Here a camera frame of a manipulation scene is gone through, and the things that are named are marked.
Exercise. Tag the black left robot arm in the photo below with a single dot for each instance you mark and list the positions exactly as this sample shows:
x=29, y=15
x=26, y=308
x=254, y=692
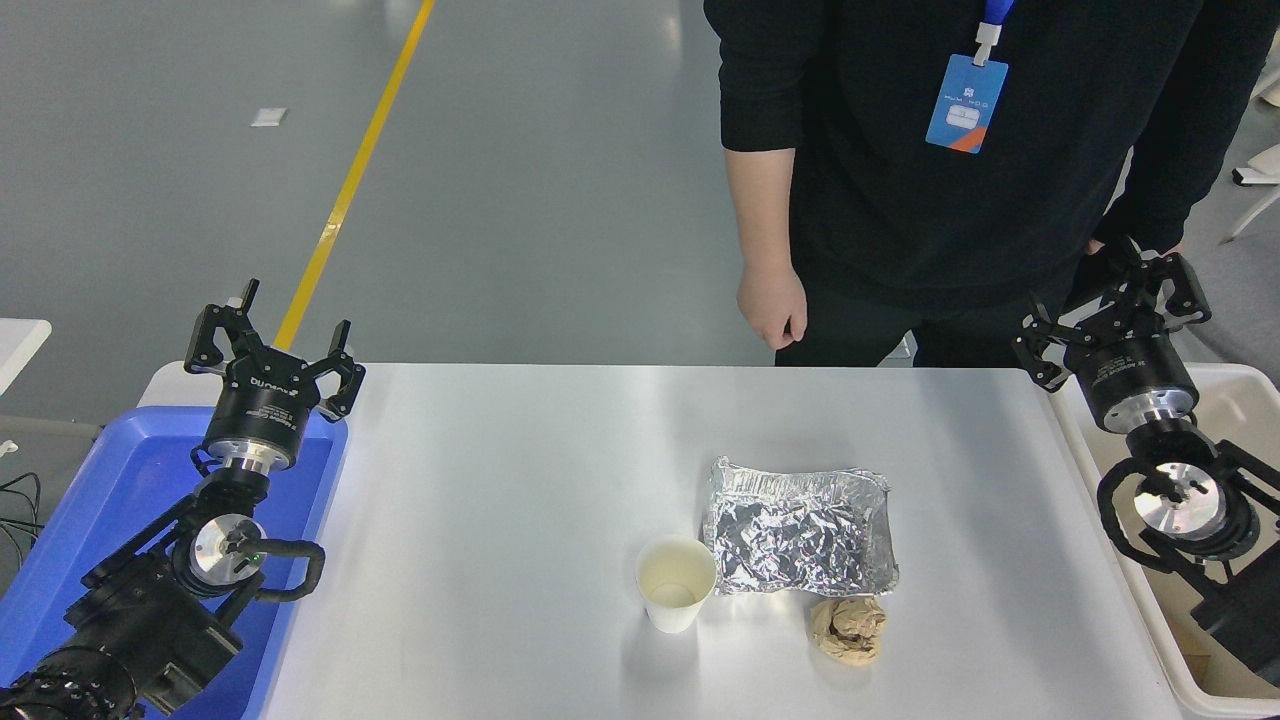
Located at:
x=150, y=620

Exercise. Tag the person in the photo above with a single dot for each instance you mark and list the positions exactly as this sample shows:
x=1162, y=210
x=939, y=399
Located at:
x=880, y=150

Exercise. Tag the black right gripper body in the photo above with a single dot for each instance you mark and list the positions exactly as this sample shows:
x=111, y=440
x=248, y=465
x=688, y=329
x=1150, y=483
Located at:
x=1135, y=365

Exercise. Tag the blue plastic tray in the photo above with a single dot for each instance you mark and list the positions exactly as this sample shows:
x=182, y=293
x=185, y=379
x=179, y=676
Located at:
x=130, y=480

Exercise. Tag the white side table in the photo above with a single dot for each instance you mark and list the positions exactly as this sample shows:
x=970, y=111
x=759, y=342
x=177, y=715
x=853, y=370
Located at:
x=20, y=345

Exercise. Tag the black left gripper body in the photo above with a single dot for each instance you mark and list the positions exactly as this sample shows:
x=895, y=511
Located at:
x=262, y=410

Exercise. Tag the crumpled tan paper ball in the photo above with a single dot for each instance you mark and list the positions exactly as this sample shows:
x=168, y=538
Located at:
x=848, y=630

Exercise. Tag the large pale plastic bin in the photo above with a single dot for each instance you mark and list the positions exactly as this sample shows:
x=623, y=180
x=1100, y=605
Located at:
x=1240, y=400

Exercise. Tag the crumpled silver foil tray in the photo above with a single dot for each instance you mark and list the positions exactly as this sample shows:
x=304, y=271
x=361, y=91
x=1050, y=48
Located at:
x=800, y=530

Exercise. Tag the white paper cup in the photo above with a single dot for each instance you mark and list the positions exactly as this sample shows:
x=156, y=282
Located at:
x=675, y=585

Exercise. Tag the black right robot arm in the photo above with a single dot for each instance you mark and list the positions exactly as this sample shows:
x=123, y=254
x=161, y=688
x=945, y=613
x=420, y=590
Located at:
x=1180, y=500

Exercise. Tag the person's right hand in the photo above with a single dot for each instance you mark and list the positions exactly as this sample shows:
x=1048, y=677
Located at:
x=772, y=300

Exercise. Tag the small white floor tag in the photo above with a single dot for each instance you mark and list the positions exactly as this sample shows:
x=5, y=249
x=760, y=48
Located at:
x=269, y=117

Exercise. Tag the person's right forearm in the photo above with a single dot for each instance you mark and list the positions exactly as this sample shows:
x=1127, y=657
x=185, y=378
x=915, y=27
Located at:
x=760, y=200

